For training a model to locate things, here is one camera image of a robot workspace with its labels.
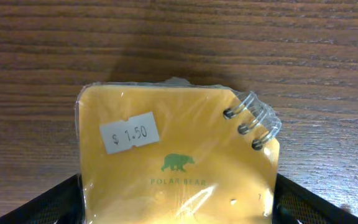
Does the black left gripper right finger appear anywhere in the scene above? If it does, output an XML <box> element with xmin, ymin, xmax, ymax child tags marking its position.
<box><xmin>272</xmin><ymin>174</ymin><xmax>358</xmax><ymax>224</ymax></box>

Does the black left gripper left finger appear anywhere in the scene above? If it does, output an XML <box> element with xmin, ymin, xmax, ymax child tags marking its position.
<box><xmin>0</xmin><ymin>174</ymin><xmax>85</xmax><ymax>224</ymax></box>

